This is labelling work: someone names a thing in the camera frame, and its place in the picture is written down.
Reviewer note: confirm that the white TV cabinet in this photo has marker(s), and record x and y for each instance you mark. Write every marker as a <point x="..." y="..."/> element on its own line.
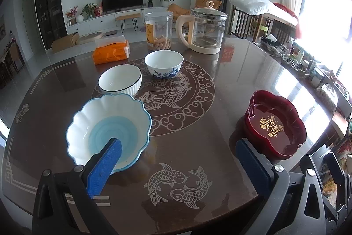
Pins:
<point x="90" y="23"/>

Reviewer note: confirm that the cardboard box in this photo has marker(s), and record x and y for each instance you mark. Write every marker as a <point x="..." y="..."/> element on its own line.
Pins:
<point x="64" y="43"/>

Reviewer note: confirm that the wooden bench black legs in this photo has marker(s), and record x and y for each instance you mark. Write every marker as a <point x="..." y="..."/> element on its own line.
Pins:
<point x="128" y="16"/>

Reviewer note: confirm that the red gift box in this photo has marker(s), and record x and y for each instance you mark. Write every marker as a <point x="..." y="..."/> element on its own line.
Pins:
<point x="98" y="11"/>

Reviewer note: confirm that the white pillow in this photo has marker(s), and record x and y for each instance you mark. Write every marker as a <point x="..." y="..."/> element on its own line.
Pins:
<point x="251" y="5"/>

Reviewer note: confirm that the clear plastic snack jar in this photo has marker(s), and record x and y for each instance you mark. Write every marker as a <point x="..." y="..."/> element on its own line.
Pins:
<point x="158" y="28"/>

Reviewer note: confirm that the orange lounge chair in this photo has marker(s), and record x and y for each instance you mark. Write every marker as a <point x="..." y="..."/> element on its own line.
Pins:
<point x="176" y="9"/>

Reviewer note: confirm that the small potted plant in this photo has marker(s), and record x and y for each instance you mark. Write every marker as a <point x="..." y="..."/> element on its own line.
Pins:
<point x="150" y="0"/>

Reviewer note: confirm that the white bowl blue floral print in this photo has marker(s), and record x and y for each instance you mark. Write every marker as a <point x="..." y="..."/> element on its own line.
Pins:
<point x="163" y="61"/>

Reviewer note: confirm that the red cloth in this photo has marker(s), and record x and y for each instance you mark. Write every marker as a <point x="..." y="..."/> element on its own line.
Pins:
<point x="286" y="12"/>

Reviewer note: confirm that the orange tissue pack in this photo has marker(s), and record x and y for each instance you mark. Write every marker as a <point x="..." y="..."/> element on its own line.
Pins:
<point x="110" y="54"/>

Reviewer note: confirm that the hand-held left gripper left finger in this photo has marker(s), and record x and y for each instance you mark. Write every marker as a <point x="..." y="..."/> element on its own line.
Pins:
<point x="106" y="166"/>

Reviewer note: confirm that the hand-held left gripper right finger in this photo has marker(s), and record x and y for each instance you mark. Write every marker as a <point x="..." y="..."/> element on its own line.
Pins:
<point x="253" y="166"/>

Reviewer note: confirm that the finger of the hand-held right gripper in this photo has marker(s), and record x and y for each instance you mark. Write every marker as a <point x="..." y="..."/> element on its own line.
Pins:
<point x="337" y="173"/>
<point x="326" y="200"/>

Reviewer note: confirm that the framed wall picture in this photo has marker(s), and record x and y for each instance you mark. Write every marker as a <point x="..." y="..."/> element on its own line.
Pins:
<point x="2" y="27"/>

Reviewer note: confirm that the glass jar blue lid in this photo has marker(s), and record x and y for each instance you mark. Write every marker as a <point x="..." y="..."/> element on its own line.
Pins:
<point x="318" y="77"/>

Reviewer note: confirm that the clear bag of nuts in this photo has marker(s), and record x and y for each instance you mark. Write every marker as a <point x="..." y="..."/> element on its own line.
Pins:
<point x="327" y="98"/>

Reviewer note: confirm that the round white vase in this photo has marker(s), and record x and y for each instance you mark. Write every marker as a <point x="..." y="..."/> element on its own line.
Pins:
<point x="79" y="19"/>

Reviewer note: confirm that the flat grey floor device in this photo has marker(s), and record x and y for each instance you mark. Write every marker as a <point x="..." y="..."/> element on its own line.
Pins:
<point x="110" y="33"/>

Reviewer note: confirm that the red flowers in vase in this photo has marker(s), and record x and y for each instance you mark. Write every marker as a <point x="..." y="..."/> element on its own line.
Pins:
<point x="71" y="13"/>

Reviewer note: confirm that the bushy green potted plant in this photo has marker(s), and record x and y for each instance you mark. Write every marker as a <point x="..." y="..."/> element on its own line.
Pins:
<point x="88" y="9"/>

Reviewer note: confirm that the glass tray of clutter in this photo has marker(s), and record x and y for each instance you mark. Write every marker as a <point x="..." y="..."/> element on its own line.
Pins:
<point x="273" y="45"/>

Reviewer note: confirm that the white door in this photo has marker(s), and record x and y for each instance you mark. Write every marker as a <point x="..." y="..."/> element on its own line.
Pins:
<point x="27" y="25"/>

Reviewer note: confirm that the dark display cabinet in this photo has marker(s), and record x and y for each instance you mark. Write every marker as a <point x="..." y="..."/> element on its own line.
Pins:
<point x="51" y="3"/>

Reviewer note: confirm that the dark wooden bed frame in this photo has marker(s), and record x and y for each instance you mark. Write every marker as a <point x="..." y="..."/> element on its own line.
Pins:
<point x="244" y="24"/>

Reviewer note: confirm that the white ribbed bowl black rim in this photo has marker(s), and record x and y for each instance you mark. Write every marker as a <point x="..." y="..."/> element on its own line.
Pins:
<point x="118" y="78"/>

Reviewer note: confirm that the purple round mat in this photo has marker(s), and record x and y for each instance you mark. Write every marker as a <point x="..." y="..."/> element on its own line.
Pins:
<point x="142" y="29"/>

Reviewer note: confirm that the red book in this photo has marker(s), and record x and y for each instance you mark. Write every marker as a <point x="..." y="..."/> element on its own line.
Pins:
<point x="340" y="120"/>

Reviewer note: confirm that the wooden dining chair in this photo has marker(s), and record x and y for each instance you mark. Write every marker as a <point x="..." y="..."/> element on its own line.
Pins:
<point x="15" y="57"/>

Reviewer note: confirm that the scalloped white and blue bowl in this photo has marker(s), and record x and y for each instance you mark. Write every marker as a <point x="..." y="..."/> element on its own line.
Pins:
<point x="115" y="119"/>

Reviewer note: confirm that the green chair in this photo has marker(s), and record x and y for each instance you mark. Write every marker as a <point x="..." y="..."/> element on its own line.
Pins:
<point x="263" y="30"/>

